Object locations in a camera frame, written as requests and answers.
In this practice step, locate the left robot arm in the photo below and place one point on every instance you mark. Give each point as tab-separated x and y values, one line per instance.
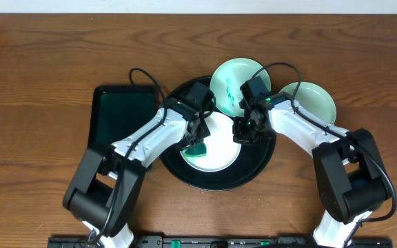
103	191

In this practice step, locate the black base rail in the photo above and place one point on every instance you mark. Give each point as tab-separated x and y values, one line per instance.
160	242

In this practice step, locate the mint plate top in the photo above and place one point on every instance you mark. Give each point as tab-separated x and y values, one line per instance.
226	82

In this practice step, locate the black rectangular tray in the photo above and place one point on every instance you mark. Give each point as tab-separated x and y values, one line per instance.
120	110

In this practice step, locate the mint plate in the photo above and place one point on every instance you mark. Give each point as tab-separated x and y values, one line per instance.
226	82
317	101

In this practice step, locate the black round tray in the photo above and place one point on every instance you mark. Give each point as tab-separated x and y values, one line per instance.
250	162

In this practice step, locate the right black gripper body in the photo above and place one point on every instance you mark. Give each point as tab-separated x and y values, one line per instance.
249	131

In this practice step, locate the white plate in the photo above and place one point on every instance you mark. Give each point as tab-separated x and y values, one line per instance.
222	151

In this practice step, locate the green scrub sponge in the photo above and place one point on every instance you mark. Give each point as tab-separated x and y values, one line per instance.
198	150

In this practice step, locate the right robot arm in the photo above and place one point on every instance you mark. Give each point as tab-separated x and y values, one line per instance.
351	179

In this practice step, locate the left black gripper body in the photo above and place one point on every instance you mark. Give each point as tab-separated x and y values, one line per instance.
196	131

